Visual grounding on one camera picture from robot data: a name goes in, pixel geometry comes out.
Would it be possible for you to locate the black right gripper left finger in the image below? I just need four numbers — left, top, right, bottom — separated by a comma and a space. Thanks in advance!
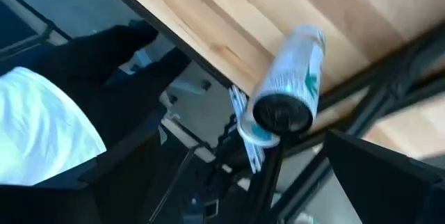
0, 127, 171, 224

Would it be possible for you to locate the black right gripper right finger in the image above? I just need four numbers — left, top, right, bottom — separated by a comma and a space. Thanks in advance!
323, 129, 445, 224

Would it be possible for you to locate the silver blue beverage can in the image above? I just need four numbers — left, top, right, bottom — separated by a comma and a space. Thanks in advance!
238, 24, 328, 149

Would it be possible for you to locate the person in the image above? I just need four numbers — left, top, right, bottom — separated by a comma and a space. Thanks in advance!
0, 20, 193, 187

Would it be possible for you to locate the black aluminium table frame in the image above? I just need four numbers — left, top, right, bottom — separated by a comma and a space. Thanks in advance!
239, 22, 445, 224

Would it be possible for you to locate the white metal bracket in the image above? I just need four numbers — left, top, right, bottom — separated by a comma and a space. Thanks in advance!
227, 85, 268, 175

